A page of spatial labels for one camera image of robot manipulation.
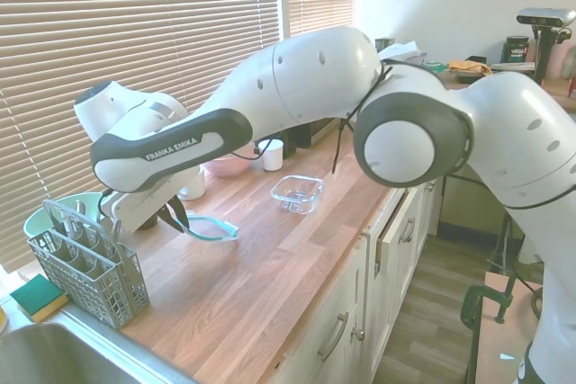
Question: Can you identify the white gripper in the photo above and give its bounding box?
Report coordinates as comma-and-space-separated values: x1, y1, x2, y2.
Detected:
99, 174, 186, 235

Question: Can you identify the clear lid with teal rim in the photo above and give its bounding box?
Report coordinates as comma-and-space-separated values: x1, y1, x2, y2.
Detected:
182, 210, 239, 244

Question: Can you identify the square glass food container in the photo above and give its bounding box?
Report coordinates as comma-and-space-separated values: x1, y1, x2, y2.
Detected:
270, 174, 325, 215

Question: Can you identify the wide white mug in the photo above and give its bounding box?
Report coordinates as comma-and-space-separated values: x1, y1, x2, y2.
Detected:
177, 165, 207, 201

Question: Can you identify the pink bowl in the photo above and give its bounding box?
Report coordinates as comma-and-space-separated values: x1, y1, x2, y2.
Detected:
204, 145, 253, 178

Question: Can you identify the grey plastic cutlery basket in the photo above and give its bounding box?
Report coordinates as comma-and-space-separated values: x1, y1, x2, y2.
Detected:
27, 198, 151, 330

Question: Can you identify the tall white mug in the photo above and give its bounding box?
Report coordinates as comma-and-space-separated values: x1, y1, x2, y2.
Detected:
257, 138, 284, 173

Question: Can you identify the mint green bowl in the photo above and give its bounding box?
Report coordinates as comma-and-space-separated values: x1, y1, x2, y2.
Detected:
22, 192, 107, 241

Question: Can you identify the black countertop appliance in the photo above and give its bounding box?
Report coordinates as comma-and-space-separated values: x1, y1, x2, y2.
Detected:
282, 125, 312, 151

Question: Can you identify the green and yellow sponge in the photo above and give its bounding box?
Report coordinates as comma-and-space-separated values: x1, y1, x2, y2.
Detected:
8, 273, 69, 325

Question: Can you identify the white kitchen cabinet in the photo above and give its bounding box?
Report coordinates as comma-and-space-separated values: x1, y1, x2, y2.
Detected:
269, 176, 455, 384

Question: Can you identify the stainless steel sink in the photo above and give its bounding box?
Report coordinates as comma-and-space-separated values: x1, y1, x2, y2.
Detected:
0, 307, 199, 384

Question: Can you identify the wide beige window blind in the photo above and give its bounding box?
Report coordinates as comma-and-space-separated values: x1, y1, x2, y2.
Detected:
0, 0, 283, 275

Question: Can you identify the white plastic bag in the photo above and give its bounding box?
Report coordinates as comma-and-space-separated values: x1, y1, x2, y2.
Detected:
382, 40, 427, 66

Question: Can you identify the stainless steel dishwasher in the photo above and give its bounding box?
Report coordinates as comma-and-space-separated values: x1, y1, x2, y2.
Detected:
438, 172, 512, 237

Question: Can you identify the green clamp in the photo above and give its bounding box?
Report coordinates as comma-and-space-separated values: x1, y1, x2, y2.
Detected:
461, 272, 518, 326

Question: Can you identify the yellow cloth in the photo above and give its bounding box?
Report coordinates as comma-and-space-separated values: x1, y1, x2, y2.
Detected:
447, 58, 494, 76

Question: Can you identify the plywood robot table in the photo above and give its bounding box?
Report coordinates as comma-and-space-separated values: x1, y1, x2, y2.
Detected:
476, 271, 545, 384

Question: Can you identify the stack of plates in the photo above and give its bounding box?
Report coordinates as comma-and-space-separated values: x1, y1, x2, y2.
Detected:
490, 62, 536, 72

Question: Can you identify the black supplement tub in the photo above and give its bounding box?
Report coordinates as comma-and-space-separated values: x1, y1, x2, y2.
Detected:
501, 35, 532, 64

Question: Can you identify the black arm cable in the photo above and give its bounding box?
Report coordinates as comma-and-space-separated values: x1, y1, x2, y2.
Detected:
101, 58, 576, 214

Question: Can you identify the metal cabinet bar handle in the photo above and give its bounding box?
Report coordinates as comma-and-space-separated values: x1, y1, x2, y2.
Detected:
317, 311, 350, 362

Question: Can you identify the metal drawer bar handle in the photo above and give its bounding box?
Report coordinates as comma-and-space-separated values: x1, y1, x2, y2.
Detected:
398, 217, 416, 246

